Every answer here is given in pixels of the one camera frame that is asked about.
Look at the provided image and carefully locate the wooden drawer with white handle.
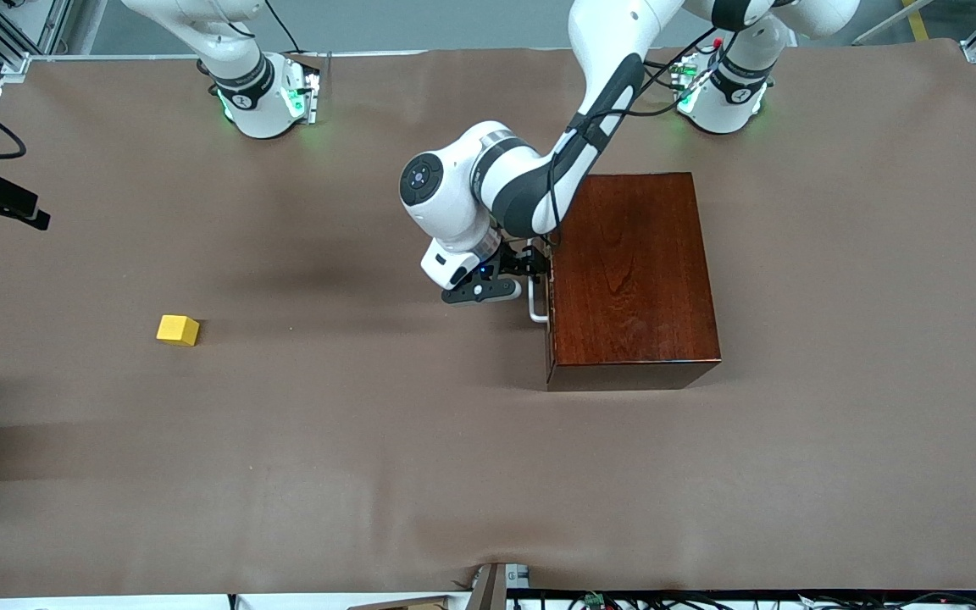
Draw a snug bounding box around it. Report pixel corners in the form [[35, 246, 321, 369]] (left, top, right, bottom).
[[527, 241, 558, 374]]

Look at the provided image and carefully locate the yellow block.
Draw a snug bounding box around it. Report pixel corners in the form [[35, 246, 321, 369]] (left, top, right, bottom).
[[157, 315, 201, 347]]

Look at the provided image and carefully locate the dark brown wooden cabinet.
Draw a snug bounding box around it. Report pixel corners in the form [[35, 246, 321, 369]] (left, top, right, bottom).
[[546, 173, 722, 392]]

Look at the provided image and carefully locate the brown table cover sheet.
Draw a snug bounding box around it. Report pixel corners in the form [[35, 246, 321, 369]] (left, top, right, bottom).
[[0, 38, 976, 598]]

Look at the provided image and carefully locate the base connector box green light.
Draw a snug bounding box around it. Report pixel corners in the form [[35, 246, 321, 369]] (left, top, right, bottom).
[[670, 53, 709, 115], [285, 53, 324, 126]]

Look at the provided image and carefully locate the yellow floor tape strip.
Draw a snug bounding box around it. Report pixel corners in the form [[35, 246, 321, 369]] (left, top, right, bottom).
[[901, 0, 931, 42]]

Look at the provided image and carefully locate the black arm base cable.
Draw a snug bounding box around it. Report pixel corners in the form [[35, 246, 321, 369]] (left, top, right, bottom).
[[640, 58, 685, 91], [266, 0, 302, 53]]

